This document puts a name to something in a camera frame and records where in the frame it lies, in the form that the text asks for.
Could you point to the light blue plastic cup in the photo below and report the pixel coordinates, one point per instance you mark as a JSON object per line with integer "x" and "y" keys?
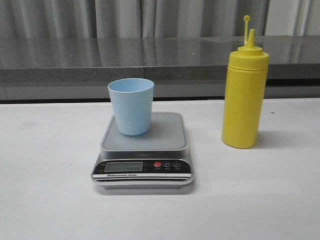
{"x": 132, "y": 100}

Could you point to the yellow squeeze bottle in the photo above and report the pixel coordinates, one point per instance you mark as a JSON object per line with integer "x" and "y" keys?
{"x": 244, "y": 91}

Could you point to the digital kitchen scale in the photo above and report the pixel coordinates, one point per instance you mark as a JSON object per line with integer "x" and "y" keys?
{"x": 158, "y": 158}

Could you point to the grey stone counter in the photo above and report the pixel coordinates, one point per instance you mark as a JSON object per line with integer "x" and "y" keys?
{"x": 79, "y": 70}

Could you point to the grey curtain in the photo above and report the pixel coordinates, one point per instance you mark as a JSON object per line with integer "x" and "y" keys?
{"x": 61, "y": 19}

